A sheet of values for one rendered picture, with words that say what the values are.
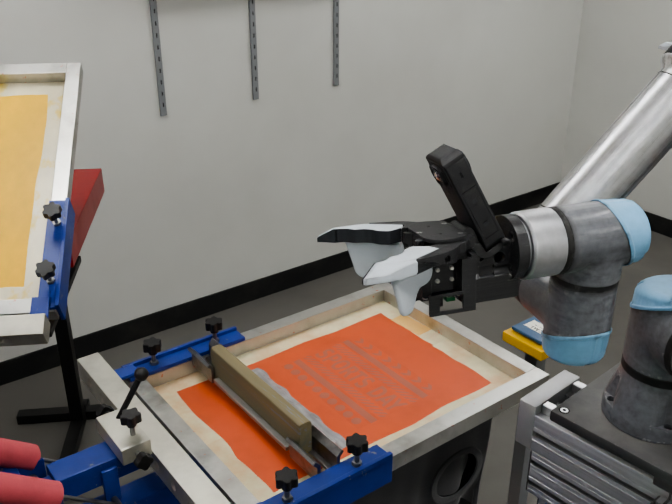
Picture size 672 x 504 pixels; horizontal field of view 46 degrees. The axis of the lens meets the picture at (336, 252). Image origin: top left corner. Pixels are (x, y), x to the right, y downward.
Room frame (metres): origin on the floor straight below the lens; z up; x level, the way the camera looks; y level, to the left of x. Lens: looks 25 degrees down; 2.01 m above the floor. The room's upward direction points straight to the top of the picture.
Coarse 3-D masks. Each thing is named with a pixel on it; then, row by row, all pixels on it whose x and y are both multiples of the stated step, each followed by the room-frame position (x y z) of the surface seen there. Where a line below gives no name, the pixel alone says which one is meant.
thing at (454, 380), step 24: (408, 360) 1.62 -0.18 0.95; (432, 360) 1.62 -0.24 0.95; (432, 384) 1.52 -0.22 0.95; (456, 384) 1.52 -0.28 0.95; (480, 384) 1.52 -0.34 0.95; (312, 408) 1.43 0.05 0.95; (408, 408) 1.43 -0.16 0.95; (432, 408) 1.43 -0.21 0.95; (240, 432) 1.34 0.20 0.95; (264, 432) 1.34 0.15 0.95; (336, 432) 1.34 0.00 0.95; (360, 432) 1.34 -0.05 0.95; (384, 432) 1.34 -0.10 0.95; (240, 456) 1.27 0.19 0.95; (264, 456) 1.27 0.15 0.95; (288, 456) 1.27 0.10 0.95; (264, 480) 1.20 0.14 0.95
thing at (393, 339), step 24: (336, 336) 1.73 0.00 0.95; (384, 336) 1.73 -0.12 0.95; (408, 336) 1.73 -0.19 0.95; (264, 360) 1.62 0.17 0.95; (288, 360) 1.62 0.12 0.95; (288, 384) 1.52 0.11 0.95; (192, 408) 1.43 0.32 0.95; (216, 408) 1.43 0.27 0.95; (240, 408) 1.43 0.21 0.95; (216, 432) 1.34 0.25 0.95
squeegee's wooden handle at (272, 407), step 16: (224, 352) 1.49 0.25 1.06; (224, 368) 1.46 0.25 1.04; (240, 368) 1.43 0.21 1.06; (240, 384) 1.41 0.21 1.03; (256, 384) 1.37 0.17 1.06; (256, 400) 1.36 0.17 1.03; (272, 400) 1.31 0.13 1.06; (272, 416) 1.31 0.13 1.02; (288, 416) 1.26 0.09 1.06; (304, 416) 1.26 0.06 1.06; (288, 432) 1.26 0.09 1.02; (304, 432) 1.24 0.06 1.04; (304, 448) 1.24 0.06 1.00
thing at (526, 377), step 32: (384, 288) 1.93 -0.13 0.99; (288, 320) 1.75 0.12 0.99; (320, 320) 1.79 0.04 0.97; (448, 320) 1.75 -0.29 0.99; (480, 352) 1.63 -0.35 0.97; (128, 384) 1.48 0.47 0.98; (160, 384) 1.52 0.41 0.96; (512, 384) 1.47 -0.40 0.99; (160, 416) 1.35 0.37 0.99; (448, 416) 1.35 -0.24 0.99; (480, 416) 1.37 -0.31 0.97; (192, 448) 1.25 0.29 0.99; (384, 448) 1.25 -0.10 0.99; (416, 448) 1.26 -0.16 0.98; (224, 480) 1.16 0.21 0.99
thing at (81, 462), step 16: (96, 448) 1.19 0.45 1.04; (48, 464) 1.14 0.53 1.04; (64, 464) 1.14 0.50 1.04; (80, 464) 1.14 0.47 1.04; (96, 464) 1.14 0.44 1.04; (112, 464) 1.16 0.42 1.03; (128, 464) 1.17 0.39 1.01; (64, 480) 1.10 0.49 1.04; (80, 480) 1.12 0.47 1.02; (96, 480) 1.14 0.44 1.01
